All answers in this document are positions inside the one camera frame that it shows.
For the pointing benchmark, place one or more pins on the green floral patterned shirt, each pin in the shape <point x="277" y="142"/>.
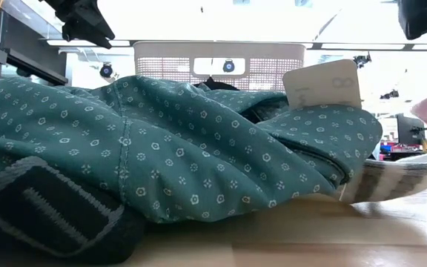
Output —
<point x="161" y="148"/>

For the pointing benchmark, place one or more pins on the black underwear grey stitched waistband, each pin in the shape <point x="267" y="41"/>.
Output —
<point x="50" y="215"/>

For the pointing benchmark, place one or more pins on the white ribbed cloth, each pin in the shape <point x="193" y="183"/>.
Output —
<point x="395" y="178"/>

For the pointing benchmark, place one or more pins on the black monitor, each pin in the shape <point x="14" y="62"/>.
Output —
<point x="410" y="130"/>

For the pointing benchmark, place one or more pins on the ceiling light fixture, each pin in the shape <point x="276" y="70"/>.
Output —
<point x="54" y="42"/>

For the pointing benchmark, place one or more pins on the white paper tag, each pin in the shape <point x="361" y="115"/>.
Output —
<point x="321" y="83"/>

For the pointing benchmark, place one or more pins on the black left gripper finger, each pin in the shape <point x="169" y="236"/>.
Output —
<point x="100" y="27"/>
<point x="83" y="35"/>

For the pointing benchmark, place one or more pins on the black ceiling-mounted device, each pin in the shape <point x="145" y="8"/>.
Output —
<point x="361" y="60"/>

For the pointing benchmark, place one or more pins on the dark metal shelf frame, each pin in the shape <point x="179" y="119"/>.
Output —
<point x="20" y="48"/>

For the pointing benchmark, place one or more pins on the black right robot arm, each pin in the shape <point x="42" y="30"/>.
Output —
<point x="424" y="15"/>

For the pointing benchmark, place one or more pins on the black cloth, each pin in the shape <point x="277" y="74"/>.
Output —
<point x="217" y="85"/>

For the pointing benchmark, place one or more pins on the white perforated laundry basket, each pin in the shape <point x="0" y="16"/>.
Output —
<point x="217" y="50"/>

